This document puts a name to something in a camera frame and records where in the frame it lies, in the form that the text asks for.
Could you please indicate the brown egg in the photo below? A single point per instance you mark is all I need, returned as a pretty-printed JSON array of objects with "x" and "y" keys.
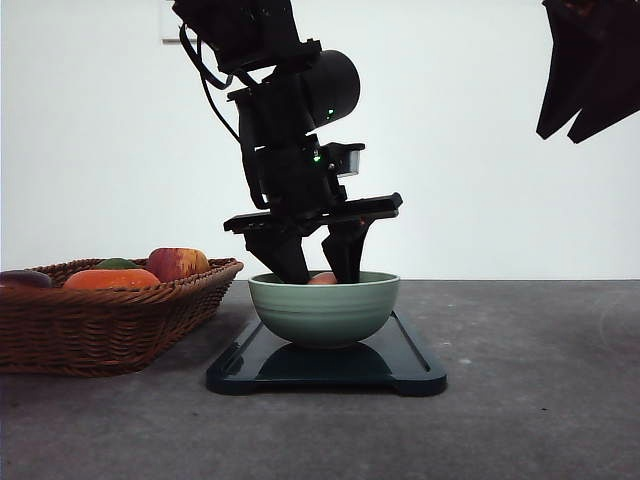
[{"x": 323, "y": 278}]

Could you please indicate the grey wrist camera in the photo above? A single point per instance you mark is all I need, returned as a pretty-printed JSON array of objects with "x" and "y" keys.
[{"x": 345, "y": 158}]

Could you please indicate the green lime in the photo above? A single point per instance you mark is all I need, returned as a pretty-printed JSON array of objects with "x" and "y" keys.
[{"x": 116, "y": 264}]

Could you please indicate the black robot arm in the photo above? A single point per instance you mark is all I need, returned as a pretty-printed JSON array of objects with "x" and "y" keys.
[{"x": 307, "y": 88}]

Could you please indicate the green ceramic bowl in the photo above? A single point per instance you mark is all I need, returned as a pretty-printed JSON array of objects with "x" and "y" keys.
[{"x": 324, "y": 315}]

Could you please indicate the white wall socket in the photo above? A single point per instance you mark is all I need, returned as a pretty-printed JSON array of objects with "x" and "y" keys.
[{"x": 170, "y": 24}]

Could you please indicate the dark red apple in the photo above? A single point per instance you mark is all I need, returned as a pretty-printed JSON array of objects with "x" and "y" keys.
[{"x": 24, "y": 278}]

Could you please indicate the red yellow apple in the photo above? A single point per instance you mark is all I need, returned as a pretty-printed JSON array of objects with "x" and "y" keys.
[{"x": 168, "y": 263}]

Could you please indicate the brown wicker basket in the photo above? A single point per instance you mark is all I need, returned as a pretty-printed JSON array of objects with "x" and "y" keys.
[{"x": 61, "y": 331}]

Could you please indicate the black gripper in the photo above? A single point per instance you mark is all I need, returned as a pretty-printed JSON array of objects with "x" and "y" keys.
[
  {"x": 595, "y": 66},
  {"x": 296, "y": 182}
]

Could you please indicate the orange fruit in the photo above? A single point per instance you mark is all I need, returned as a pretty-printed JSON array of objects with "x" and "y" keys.
[{"x": 111, "y": 277}]

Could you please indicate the black serving tray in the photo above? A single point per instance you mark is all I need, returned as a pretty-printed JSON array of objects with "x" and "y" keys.
[{"x": 262, "y": 359}]

